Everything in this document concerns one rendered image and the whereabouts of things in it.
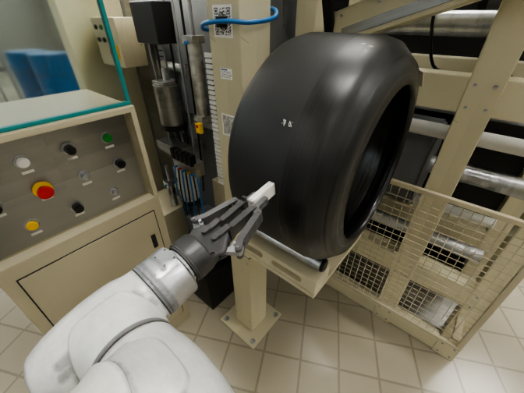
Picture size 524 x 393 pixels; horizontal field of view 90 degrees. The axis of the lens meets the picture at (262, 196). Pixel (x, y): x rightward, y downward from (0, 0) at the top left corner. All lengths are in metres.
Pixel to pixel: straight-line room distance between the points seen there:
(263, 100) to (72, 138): 0.67
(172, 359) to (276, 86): 0.49
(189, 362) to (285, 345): 1.40
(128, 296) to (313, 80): 0.47
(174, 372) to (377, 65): 0.57
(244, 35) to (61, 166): 0.70
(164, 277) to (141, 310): 0.05
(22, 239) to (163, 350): 0.87
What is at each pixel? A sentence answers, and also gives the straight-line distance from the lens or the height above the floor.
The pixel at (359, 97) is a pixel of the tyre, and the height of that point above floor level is 1.40.
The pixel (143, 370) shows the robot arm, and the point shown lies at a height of 1.27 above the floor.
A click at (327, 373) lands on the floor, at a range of 1.67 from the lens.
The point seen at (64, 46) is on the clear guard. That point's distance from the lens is 1.00.
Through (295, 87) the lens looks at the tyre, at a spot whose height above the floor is 1.41.
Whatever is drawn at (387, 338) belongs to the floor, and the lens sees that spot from 1.86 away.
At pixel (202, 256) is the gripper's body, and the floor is 1.21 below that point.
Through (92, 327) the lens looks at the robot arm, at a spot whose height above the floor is 1.23.
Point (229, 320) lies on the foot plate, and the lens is 1.76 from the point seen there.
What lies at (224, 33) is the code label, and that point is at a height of 1.48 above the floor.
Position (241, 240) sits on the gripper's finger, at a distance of 0.44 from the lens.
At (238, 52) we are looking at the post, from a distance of 0.83.
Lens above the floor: 1.52
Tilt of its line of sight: 34 degrees down
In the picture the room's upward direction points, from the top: straight up
